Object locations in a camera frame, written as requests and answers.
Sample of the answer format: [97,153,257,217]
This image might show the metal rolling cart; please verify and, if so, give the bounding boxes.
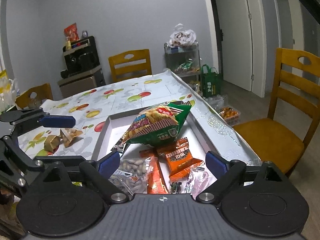
[164,41,202,78]

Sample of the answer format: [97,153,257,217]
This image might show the green cracker bag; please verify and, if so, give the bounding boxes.
[119,101,192,147]

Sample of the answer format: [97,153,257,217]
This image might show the fruit print tablecloth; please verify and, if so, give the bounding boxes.
[0,70,263,188]

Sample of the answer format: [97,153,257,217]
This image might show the brown triangular pastry packet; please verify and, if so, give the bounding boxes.
[44,134,62,154]

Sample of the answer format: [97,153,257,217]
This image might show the clear bag of nuts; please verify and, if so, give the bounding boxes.
[109,156,158,195]

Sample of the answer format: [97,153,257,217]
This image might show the grey cardboard box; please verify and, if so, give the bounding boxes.
[91,100,262,195]

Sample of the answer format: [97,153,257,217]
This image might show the long orange bar wrapper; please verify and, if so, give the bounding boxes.
[139,149,168,194]

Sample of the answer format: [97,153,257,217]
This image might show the white plastic bag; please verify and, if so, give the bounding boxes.
[169,24,197,48]

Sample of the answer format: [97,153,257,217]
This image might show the clear plastic bags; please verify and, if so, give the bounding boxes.
[207,95,229,110]

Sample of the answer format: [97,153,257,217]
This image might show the green snack packets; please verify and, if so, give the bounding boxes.
[175,60,200,73]

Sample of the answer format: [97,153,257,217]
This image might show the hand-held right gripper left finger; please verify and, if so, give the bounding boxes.
[42,151,131,203]

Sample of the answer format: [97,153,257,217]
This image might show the clear plastic bag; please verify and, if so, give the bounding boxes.
[0,79,20,113]

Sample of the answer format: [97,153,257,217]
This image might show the clear pink packet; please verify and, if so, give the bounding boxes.
[185,166,218,194]

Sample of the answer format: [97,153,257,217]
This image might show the white door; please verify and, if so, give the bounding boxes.
[272,0,315,55]
[215,0,265,98]

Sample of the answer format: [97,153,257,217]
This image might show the small golden snack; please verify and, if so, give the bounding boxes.
[60,127,83,147]

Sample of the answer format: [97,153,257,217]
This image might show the dark brown stick packet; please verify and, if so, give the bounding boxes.
[111,136,128,154]

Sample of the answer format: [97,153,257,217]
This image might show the wooden chair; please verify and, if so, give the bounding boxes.
[108,49,152,83]
[15,83,54,109]
[232,47,320,178]

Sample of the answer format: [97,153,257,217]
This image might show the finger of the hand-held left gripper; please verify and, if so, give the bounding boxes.
[0,107,76,131]
[0,134,87,196]

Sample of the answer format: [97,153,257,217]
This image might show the red snack bag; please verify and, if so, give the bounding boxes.
[64,23,80,42]

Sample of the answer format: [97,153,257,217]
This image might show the small orange packet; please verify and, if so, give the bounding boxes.
[172,137,189,153]
[157,146,204,180]

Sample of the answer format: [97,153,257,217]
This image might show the green tote bag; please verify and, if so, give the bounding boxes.
[201,64,222,98]

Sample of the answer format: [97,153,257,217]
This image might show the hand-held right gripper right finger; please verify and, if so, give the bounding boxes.
[195,150,285,203]

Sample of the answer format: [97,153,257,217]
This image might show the crate of oranges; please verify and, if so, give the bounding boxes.
[219,106,242,125]

